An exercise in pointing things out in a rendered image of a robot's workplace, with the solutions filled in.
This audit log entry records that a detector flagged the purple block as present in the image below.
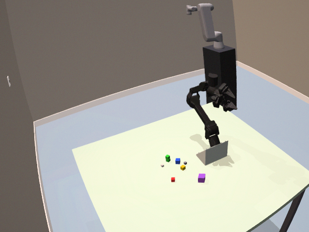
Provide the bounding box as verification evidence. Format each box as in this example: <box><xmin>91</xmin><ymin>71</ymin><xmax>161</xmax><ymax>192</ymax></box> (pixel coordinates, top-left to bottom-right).
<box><xmin>198</xmin><ymin>174</ymin><xmax>206</xmax><ymax>183</ymax></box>

